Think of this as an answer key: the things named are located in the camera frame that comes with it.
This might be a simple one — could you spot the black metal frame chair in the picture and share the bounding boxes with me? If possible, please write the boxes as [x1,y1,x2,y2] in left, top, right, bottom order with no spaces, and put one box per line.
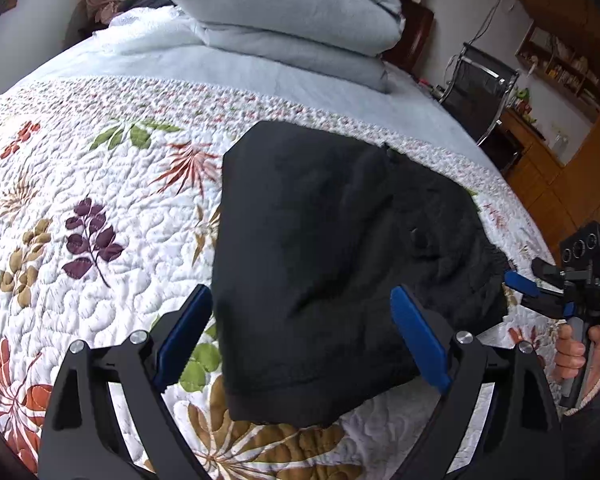
[440,42,520,146]

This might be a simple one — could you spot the dark wooden headboard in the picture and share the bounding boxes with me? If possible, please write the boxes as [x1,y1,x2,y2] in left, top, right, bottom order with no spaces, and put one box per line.
[382,0,436,73]

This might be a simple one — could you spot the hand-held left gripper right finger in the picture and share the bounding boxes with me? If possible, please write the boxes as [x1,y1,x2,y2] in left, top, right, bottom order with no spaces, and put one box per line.
[390,285,563,480]

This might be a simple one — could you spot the person's right hand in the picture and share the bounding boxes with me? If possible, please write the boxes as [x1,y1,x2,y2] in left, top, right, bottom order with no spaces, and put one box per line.
[554,324,600,385]

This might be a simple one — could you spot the folded grey duvet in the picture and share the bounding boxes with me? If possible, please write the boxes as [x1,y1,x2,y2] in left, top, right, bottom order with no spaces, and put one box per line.
[164,0,406,95]

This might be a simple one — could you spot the light blue bed sheet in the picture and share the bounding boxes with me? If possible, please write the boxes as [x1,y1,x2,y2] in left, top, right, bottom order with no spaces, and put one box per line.
[0,25,506,181]

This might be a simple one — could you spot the wooden desk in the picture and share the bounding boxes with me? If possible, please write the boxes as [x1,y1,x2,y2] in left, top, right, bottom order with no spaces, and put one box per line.
[480,107,596,241]

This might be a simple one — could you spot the white wall cable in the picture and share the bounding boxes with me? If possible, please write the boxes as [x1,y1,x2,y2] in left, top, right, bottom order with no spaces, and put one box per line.
[472,0,511,46]

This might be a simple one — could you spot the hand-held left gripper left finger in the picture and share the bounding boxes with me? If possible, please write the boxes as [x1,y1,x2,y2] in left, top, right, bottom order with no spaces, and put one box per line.
[39,284,215,480]

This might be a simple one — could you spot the person's right forearm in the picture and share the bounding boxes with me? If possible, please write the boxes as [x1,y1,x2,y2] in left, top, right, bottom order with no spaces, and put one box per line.
[560,370,600,480]

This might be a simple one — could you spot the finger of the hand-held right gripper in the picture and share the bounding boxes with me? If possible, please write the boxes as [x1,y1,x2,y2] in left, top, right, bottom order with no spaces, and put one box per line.
[519,294,570,320]
[504,270,565,301]

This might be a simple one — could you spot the black pants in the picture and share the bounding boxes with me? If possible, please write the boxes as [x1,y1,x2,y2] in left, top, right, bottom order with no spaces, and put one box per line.
[212,120,512,428]

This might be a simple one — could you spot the white floral quilt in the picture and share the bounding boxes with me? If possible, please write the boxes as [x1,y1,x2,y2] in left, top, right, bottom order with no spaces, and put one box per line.
[0,76,556,480]

